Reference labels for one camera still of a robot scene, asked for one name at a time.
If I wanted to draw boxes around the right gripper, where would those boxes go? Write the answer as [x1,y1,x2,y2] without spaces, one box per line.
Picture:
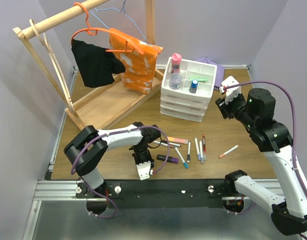
[215,90,257,129]

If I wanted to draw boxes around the black tip white pen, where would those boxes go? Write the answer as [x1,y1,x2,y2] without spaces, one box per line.
[161,140,181,147]

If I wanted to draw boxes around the black purple highlighter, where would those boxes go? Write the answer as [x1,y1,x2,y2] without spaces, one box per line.
[156,154,179,164]

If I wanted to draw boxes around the orange pink highlighter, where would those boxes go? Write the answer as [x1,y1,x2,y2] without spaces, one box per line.
[167,136,189,145]

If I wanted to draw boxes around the green highlighter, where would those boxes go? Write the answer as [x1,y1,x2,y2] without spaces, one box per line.
[189,78,208,82]

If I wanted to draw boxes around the blue grey stamp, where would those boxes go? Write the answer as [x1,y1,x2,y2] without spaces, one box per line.
[189,78,199,94]

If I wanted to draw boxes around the paper clip jar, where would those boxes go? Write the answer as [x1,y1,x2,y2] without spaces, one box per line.
[169,72,183,90]

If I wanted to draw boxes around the pink capped tube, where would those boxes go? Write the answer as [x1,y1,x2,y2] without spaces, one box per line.
[170,53,182,74]

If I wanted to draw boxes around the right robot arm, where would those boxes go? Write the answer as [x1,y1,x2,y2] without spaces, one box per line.
[215,88,307,236]

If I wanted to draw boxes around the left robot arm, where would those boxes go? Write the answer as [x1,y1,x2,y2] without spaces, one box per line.
[63,122,161,198]

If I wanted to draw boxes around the salmon cap marker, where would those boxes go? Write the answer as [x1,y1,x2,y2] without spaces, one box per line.
[218,145,239,159]

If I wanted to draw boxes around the purple cloth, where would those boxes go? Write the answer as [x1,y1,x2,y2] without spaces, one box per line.
[196,57,225,90]

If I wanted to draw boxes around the red orange pen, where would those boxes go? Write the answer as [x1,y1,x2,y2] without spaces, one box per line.
[202,134,207,162]

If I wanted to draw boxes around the light blue marker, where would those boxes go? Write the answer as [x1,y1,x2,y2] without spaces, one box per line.
[174,147,189,169]

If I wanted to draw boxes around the dark blue cap pen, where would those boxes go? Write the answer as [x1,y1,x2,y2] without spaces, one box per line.
[186,141,191,163]

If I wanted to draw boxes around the white drawer organizer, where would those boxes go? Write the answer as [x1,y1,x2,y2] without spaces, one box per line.
[160,57,217,122]

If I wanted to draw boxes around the lavender cap marker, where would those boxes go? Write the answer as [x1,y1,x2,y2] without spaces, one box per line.
[194,137,201,161]

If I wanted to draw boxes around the orange bleached shorts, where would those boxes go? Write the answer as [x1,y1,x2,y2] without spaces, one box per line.
[111,28,164,95]

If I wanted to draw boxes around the black garment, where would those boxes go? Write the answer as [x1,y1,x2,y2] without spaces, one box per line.
[71,39,126,88]

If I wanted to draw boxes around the orange plastic hanger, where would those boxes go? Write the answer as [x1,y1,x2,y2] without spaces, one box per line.
[70,1,145,55]

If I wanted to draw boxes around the wooden hanger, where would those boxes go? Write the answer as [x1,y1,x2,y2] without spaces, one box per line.
[29,19,74,111]

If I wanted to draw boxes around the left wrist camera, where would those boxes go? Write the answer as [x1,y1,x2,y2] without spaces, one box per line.
[136,161,154,181]

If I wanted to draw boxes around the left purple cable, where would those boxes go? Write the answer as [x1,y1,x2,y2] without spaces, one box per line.
[70,124,171,219]

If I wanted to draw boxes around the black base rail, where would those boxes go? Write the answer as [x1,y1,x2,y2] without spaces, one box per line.
[75,178,244,210]

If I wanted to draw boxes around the blue wire hanger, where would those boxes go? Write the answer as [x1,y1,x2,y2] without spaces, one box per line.
[89,0,158,52]

